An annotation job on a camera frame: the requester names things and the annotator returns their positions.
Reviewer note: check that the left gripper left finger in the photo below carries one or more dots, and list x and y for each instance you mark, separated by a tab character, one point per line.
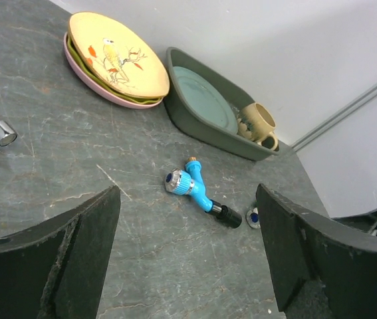
56	269

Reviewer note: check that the teal plate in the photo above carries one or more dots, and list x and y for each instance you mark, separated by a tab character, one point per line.
205	100

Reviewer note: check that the blue water faucet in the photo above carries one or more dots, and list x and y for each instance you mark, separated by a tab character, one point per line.
189	182

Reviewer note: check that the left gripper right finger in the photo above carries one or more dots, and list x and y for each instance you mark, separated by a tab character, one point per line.
319	267

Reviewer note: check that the green water faucet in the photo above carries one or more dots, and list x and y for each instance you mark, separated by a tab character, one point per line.
252	218

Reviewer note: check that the green plate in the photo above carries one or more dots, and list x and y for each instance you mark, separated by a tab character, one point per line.
85	66

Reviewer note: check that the beige ceramic mug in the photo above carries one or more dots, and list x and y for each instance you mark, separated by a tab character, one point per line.
256	124

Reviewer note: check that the bird pattern yellow plate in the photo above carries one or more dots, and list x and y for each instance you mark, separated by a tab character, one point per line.
117	56

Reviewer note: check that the grey-green dish tub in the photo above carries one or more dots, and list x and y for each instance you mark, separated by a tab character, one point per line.
185	119

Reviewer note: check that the pink plate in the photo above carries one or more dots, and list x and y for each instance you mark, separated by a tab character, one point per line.
108	93

